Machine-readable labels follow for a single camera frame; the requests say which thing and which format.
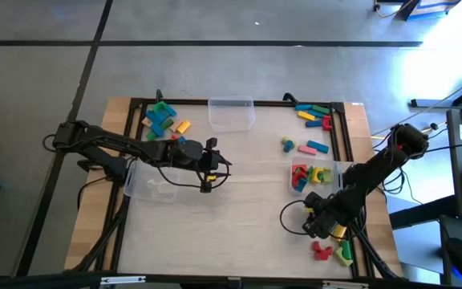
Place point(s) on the silver bracket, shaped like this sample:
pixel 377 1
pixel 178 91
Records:
pixel 122 279
pixel 345 284

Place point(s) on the black desk leg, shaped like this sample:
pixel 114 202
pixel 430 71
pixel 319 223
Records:
pixel 431 103

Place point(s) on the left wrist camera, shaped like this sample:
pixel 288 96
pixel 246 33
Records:
pixel 205 187

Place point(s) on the blue and white box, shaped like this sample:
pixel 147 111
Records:
pixel 431 8

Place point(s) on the blue cylinder block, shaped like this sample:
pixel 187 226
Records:
pixel 181 140
pixel 288 147

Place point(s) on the red small block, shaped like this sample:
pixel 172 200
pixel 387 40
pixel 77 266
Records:
pixel 175 137

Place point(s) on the lime cylinder block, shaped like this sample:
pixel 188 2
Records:
pixel 286 139

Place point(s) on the lime arch block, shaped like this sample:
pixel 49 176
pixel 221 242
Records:
pixel 341 257
pixel 327 175

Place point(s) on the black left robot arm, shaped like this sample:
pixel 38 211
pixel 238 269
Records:
pixel 134 146

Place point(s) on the green wooden block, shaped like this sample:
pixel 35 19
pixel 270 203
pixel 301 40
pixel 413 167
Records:
pixel 347 249
pixel 159 107

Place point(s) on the black aluminium table frame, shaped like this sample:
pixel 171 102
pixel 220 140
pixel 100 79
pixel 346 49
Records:
pixel 191 102

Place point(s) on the blue arch block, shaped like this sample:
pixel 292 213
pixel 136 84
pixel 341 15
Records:
pixel 302 185

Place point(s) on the blue wide block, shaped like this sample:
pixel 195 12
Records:
pixel 155 117

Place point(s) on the red cylinder block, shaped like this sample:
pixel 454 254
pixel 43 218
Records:
pixel 321 257

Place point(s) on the clear plastic bin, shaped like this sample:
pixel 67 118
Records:
pixel 231 120
pixel 323 188
pixel 151 192

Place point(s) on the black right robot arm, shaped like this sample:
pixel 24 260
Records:
pixel 375 172

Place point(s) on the pink long block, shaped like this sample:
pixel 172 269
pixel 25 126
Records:
pixel 307 150

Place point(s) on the yellow long block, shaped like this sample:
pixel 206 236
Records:
pixel 306 116

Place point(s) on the black rig bar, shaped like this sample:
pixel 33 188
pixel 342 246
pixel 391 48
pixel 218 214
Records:
pixel 54 283

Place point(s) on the yellow arch block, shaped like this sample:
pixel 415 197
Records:
pixel 317 175

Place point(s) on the natural wood block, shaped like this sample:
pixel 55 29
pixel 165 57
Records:
pixel 147 121

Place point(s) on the blue long block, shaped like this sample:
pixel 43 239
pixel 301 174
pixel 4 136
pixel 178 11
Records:
pixel 316 115
pixel 319 147
pixel 303 107
pixel 170 110

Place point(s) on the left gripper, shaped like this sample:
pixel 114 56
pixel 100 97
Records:
pixel 191 152

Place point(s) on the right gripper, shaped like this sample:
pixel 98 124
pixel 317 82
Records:
pixel 327 208

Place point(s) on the green small block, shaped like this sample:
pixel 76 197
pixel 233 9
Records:
pixel 309 172

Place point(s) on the blue short block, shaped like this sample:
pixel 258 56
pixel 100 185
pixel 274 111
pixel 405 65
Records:
pixel 313 123

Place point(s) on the blue small block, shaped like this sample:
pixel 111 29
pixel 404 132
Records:
pixel 157 130

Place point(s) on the natural wood cylinder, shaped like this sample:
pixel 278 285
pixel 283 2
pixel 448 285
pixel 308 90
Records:
pixel 176 126

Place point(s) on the yellow cylinder block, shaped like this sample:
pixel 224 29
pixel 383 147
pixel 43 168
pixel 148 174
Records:
pixel 339 233
pixel 183 127

